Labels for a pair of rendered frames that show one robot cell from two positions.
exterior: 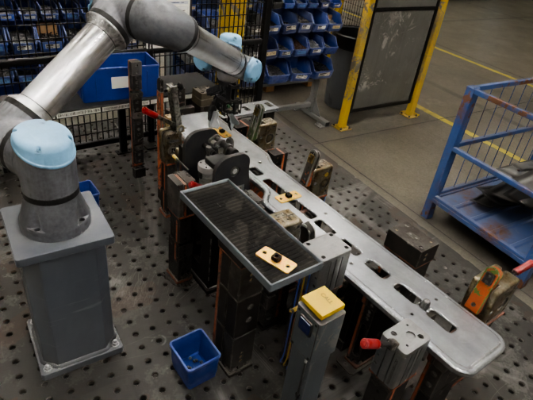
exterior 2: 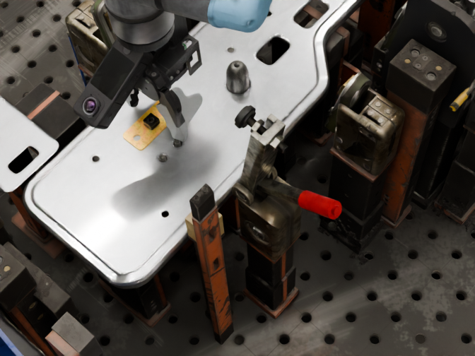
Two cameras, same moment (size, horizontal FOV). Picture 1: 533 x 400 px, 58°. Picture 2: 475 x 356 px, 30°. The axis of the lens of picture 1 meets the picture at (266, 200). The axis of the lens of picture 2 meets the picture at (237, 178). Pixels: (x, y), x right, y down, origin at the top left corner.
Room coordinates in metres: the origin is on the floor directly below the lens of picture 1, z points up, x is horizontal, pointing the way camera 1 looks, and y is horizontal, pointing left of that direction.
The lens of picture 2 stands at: (1.57, 0.85, 2.05)
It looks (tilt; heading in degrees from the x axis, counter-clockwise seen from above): 62 degrees down; 266
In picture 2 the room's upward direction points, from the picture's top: 5 degrees counter-clockwise
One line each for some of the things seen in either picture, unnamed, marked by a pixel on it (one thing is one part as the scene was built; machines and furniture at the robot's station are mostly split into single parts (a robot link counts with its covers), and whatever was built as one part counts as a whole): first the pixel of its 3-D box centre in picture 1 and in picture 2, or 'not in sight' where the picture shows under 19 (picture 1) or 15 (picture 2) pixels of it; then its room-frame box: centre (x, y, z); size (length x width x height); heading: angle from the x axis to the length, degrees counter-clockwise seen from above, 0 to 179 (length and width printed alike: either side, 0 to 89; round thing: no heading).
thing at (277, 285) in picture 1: (246, 227); not in sight; (0.86, 0.04, 1.16); 0.37 x 0.14 x 0.02; 41
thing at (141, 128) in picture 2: (221, 131); (151, 121); (1.63, 0.20, 1.01); 0.08 x 0.04 x 0.01; 41
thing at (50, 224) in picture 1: (53, 204); not in sight; (0.85, 0.47, 1.15); 0.15 x 0.15 x 0.10
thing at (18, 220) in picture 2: not in sight; (24, 188); (1.85, 0.19, 0.84); 0.11 x 0.06 x 0.29; 131
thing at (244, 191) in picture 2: not in sight; (242, 193); (1.53, 0.36, 1.06); 0.03 x 0.01 x 0.03; 131
